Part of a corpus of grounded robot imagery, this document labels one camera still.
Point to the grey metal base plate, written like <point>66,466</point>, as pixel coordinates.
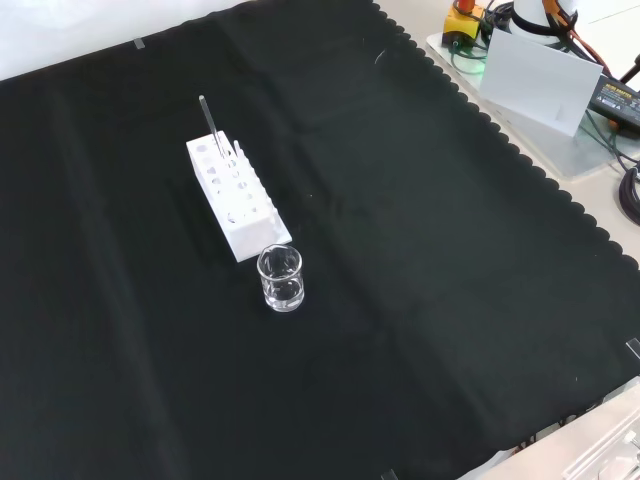
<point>575,152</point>

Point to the small clear glass beaker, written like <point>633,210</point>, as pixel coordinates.
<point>281,295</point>

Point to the white test tube rack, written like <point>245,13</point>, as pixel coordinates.
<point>250,227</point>

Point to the pale white board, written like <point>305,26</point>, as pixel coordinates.
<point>535,80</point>

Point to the clear glass rod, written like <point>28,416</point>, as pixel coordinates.
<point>209,120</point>

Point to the yellow stop button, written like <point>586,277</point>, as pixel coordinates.
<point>462,22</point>

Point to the grey tape strip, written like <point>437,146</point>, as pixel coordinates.
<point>389,474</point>
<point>140,44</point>

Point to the black bench cloth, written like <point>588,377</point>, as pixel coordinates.
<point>400,250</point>

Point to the black power adapter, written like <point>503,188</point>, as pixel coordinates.
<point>617,100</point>

